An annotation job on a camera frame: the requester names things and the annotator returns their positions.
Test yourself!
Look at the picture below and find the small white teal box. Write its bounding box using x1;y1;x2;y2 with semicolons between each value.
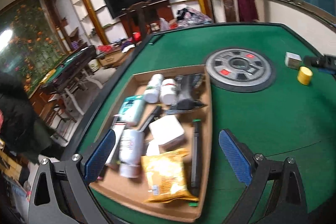
285;52;302;70

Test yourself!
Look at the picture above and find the wooden chair near table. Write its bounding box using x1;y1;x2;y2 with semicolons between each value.
120;1;159;44

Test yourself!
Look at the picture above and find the wooden clothes rack chair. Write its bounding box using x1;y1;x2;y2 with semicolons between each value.
208;0;239;23

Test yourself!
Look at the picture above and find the yellow round jar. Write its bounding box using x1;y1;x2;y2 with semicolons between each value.
297;66;313;85

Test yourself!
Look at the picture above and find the teal tissue pack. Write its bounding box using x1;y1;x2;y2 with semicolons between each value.
118;95;145;126

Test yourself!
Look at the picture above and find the low wooden coffee table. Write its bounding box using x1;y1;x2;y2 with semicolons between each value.
97;48;134;68

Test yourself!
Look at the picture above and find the black marker pink cap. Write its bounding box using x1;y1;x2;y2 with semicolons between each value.
138;105;162;134

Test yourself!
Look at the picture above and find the white power adapter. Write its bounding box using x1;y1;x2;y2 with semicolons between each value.
149;115;185;151

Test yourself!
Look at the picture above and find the floral clothes pile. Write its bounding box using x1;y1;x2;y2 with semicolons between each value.
177;6;213;28

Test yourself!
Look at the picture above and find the person in dark clothes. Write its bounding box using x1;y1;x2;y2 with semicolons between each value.
1;72;64;164

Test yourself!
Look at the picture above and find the black marker green cap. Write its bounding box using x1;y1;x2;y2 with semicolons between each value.
190;119;202;197

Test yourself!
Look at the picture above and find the floral wall mural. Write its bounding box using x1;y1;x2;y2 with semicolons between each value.
1;0;67;94

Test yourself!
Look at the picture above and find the black gold snack pouch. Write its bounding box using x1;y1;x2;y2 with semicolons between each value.
165;73;207;115

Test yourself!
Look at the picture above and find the silver red box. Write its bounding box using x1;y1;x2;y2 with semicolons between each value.
105;122;126;168

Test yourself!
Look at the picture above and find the white bottle green label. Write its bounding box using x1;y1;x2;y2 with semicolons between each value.
143;74;164;103

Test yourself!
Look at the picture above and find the cardboard tray box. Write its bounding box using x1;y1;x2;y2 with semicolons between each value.
90;65;213;223

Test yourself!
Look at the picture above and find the yellow snack packet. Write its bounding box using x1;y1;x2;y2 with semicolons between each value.
141;148;199;203

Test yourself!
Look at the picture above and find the white bottle red label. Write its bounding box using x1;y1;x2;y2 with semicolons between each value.
159;79;177;105

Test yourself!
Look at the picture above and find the maroon cloth on rack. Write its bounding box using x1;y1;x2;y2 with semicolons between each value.
238;0;259;22

